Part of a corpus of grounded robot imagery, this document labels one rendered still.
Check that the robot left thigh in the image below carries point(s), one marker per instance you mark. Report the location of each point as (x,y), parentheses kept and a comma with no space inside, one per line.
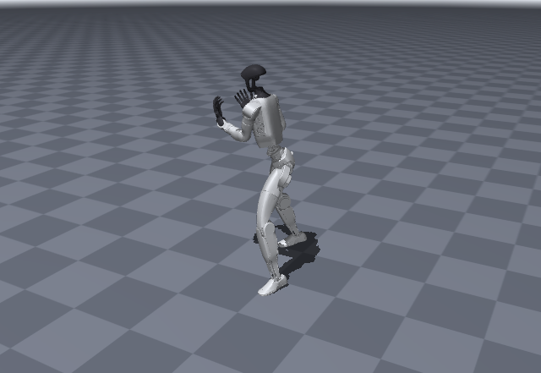
(270,195)

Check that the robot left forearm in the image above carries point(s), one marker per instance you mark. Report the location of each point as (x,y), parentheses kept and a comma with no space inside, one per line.
(231,130)

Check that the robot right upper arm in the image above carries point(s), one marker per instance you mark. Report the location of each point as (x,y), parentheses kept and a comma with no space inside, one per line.
(283,123)

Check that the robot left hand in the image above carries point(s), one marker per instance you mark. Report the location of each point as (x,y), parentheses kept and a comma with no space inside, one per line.
(217,110)

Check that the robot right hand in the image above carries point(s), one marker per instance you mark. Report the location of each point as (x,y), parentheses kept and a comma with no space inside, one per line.
(245,101)

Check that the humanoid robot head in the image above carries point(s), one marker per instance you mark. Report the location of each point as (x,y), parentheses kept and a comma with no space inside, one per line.
(254,72)

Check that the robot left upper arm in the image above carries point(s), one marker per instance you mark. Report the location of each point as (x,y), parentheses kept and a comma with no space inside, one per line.
(250,113)

